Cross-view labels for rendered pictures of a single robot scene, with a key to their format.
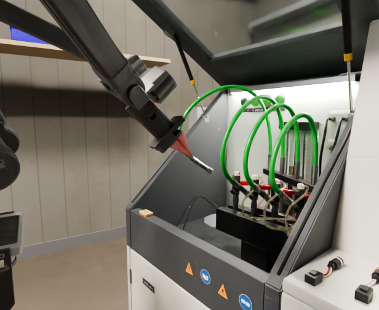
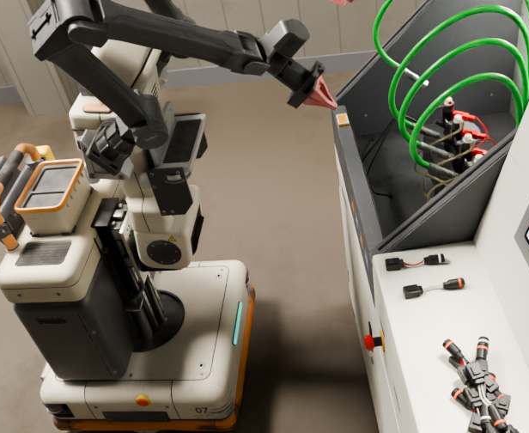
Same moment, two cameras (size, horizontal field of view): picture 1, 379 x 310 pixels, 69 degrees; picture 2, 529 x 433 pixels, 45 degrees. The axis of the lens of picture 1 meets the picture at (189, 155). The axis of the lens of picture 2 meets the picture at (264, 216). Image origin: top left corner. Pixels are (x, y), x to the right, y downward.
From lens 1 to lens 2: 1.04 m
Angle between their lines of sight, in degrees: 51
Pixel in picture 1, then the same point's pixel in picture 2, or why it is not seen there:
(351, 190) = (497, 192)
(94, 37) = (195, 50)
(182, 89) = not seen: outside the picture
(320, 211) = (443, 207)
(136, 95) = (252, 69)
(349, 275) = (434, 274)
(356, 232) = (487, 237)
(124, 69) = (231, 57)
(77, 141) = not seen: outside the picture
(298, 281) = (380, 261)
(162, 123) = (291, 81)
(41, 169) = not seen: outside the picture
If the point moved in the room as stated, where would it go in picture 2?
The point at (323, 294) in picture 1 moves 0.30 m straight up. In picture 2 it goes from (384, 279) to (379, 167)
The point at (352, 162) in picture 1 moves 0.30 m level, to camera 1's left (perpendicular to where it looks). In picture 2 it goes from (508, 162) to (370, 127)
